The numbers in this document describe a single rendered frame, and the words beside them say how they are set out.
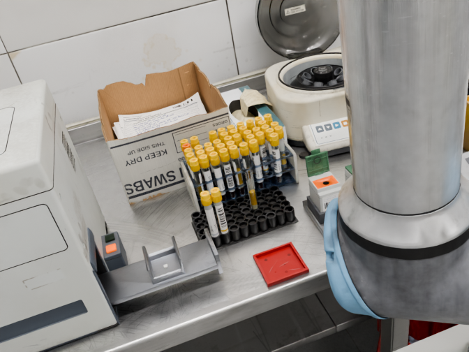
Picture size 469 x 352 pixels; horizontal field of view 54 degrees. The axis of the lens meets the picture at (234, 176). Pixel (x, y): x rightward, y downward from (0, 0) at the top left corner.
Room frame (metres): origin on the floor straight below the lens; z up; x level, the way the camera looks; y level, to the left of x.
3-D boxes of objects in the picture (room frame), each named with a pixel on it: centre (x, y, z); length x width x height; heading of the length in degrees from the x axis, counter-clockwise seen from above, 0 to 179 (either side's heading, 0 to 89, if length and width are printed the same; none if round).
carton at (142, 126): (0.92, 0.13, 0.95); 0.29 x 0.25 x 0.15; 11
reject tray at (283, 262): (0.52, -0.04, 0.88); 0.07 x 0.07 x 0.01; 11
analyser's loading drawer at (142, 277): (0.52, 0.15, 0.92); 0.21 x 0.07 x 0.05; 101
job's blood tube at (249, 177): (0.64, -0.02, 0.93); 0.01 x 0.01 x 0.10
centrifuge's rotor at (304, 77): (0.95, -0.24, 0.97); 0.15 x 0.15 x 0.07
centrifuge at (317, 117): (0.93, -0.24, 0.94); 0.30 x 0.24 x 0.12; 2
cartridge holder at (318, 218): (0.61, -0.14, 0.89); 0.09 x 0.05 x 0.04; 9
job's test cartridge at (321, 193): (0.61, -0.14, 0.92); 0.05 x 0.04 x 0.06; 9
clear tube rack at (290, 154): (0.75, -0.01, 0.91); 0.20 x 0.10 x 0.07; 101
